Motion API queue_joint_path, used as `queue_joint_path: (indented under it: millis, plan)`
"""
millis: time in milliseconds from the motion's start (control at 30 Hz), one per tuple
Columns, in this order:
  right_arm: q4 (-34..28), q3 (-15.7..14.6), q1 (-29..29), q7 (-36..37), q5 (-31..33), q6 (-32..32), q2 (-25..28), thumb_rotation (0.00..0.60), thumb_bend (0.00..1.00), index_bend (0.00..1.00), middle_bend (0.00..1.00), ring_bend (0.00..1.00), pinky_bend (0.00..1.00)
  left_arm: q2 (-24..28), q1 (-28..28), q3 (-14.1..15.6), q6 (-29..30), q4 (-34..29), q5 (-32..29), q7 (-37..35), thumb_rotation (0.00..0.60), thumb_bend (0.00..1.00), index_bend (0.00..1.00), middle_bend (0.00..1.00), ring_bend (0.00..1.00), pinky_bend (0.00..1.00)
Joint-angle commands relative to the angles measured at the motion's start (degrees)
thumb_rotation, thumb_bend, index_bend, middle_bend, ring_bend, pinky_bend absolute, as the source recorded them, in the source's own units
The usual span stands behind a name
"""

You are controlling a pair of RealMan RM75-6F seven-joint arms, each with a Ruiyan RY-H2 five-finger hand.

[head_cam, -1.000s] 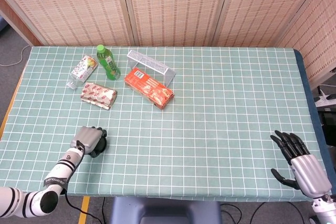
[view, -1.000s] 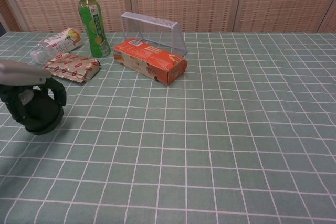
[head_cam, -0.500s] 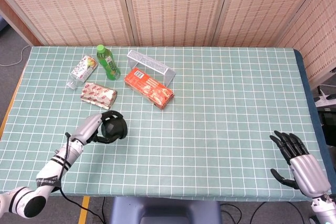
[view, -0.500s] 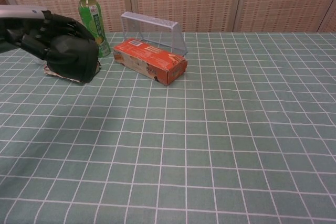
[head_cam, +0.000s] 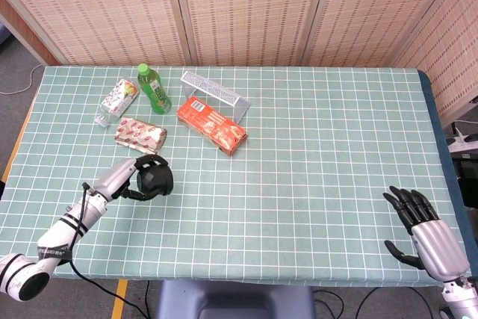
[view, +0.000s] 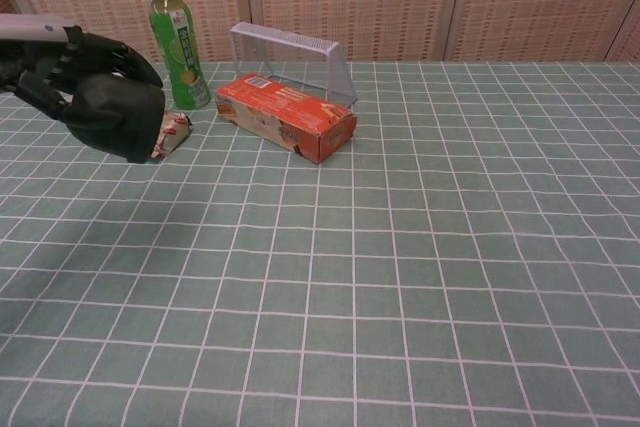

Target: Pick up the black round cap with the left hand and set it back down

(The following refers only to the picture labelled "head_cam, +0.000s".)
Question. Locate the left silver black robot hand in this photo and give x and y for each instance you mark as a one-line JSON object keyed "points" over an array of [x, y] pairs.
{"points": [[114, 181]]}

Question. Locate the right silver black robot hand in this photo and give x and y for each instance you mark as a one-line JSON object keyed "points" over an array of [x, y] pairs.
{"points": [[437, 244]]}

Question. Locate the black round object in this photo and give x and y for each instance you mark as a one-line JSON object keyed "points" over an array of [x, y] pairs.
{"points": [[149, 181]]}

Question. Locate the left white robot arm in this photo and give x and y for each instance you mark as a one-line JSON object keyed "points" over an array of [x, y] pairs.
{"points": [[56, 237]]}

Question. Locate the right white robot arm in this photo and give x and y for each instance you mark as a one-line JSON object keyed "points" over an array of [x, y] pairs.
{"points": [[459, 296]]}

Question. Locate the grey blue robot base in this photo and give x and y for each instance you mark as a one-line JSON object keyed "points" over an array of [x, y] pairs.
{"points": [[231, 300]]}

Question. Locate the silver red snack packet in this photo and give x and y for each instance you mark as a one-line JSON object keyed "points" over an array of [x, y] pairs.
{"points": [[140, 135]]}

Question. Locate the black equipment box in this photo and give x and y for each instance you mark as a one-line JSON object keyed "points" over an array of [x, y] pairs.
{"points": [[467, 177]]}

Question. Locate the clear bottle with white label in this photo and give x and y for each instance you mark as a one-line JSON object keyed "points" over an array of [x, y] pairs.
{"points": [[119, 100]]}

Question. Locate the green drink bottle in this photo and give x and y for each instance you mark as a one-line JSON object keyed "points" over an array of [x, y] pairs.
{"points": [[155, 91]]}

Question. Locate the table with blue edge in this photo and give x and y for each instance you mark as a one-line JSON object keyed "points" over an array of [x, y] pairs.
{"points": [[442, 139]]}

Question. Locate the orange cardboard box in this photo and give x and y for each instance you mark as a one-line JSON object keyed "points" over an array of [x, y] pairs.
{"points": [[211, 126]]}

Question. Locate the white mesh metal basket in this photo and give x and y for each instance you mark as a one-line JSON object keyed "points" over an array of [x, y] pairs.
{"points": [[213, 89]]}

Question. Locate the green checked tablecloth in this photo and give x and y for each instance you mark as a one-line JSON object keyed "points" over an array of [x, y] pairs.
{"points": [[280, 192]]}

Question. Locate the bamboo folding screen panel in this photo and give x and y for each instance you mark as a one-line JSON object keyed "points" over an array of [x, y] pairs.
{"points": [[254, 9], [452, 57], [373, 9], [104, 9]]}

